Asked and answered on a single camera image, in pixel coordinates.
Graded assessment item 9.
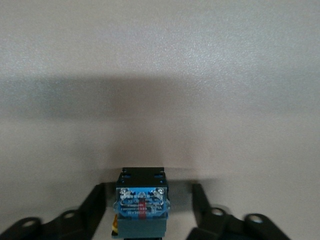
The orange and black button box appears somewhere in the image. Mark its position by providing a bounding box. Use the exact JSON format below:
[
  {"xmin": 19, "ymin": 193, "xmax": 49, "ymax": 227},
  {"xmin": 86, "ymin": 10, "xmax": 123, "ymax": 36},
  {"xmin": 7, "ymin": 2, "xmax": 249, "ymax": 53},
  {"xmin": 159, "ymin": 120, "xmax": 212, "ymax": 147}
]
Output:
[{"xmin": 111, "ymin": 166, "xmax": 172, "ymax": 240}]

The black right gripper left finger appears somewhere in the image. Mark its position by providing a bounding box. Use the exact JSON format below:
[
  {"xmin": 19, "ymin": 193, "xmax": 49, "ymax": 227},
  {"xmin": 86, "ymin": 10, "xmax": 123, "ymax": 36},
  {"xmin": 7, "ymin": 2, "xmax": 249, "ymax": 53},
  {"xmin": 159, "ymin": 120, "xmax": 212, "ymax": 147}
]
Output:
[{"xmin": 0, "ymin": 183, "xmax": 108, "ymax": 240}]

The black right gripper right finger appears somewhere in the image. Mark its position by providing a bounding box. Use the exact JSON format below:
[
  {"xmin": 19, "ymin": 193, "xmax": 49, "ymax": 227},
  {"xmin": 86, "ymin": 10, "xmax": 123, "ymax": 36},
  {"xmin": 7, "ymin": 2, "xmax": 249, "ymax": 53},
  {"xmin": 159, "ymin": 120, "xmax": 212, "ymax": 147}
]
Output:
[{"xmin": 187, "ymin": 183, "xmax": 292, "ymax": 240}]

